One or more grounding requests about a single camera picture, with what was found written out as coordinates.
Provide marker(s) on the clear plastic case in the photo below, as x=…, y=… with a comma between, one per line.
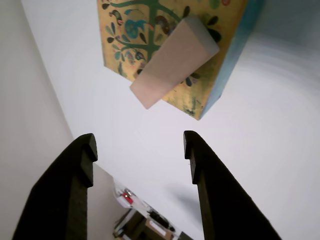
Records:
x=145, y=207

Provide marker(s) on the small red object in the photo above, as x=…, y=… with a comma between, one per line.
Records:
x=128, y=197

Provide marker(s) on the wooden Jenga block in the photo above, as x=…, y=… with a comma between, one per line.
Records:
x=172, y=62

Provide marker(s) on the dark furniture frame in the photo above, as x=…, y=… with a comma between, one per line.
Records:
x=130, y=225

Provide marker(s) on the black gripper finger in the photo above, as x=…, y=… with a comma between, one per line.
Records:
x=57, y=200
x=225, y=205

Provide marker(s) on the yellow and blue floral box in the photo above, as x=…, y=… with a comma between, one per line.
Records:
x=120, y=17

